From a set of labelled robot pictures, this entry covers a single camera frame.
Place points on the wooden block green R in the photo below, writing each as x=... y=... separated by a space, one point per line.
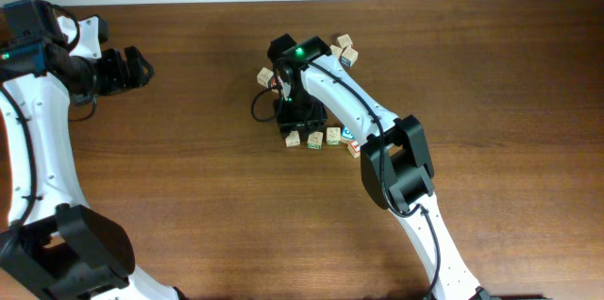
x=333 y=136

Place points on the wooden block red side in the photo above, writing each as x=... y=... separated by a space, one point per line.
x=336 y=51

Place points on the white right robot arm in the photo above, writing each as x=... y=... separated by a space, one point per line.
x=396 y=167

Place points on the wooden block blue side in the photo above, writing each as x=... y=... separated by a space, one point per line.
x=266 y=77

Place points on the wooden block red I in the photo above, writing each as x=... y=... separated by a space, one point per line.
x=354 y=149

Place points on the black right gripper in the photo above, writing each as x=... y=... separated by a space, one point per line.
x=286 y=123

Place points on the wooden block blue letter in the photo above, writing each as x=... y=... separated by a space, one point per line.
x=349 y=56

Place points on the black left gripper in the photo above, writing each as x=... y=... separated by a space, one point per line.
x=122 y=76

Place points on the wooden block blue 5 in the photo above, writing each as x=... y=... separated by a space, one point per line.
x=346 y=135

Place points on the wooden block rear plain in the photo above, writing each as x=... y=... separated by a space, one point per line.
x=344 y=41

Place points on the wooden block green N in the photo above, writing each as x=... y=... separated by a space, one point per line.
x=315 y=140

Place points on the plain wooden picture block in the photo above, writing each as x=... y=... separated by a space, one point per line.
x=293 y=139

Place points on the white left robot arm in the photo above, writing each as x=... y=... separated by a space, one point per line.
x=55 y=245

